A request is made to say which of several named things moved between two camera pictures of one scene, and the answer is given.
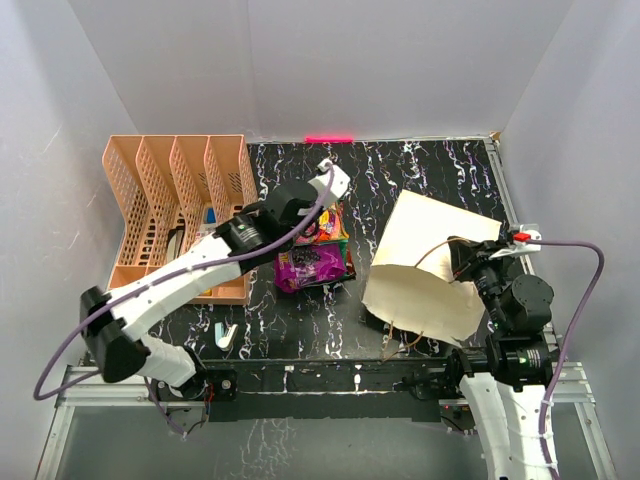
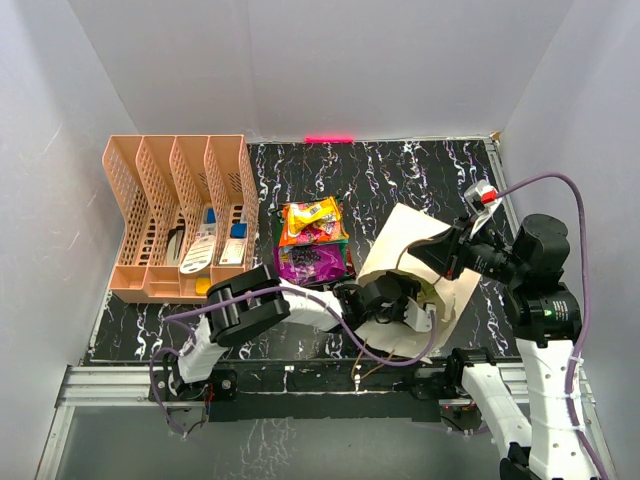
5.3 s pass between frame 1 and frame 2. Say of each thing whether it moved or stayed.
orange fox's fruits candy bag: stayed
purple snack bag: stayed
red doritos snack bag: stayed
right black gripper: moved
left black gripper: moved
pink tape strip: stayed
